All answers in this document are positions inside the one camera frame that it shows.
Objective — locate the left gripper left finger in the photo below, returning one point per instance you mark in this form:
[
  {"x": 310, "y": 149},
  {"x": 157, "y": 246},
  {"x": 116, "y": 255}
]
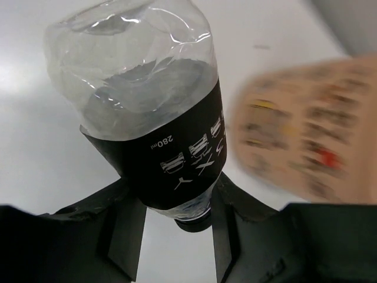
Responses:
[{"x": 97, "y": 239}]

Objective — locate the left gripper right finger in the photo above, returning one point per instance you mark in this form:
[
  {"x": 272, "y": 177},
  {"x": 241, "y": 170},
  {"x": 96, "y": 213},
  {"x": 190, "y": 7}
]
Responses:
[{"x": 301, "y": 243}]

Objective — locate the black label bottle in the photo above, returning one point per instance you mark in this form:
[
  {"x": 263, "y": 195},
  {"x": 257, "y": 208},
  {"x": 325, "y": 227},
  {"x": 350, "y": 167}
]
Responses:
[{"x": 143, "y": 77}]

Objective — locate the orange plastic bin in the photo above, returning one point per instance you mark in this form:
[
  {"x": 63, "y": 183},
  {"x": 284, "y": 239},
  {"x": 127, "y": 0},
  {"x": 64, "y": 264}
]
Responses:
[{"x": 311, "y": 130}]

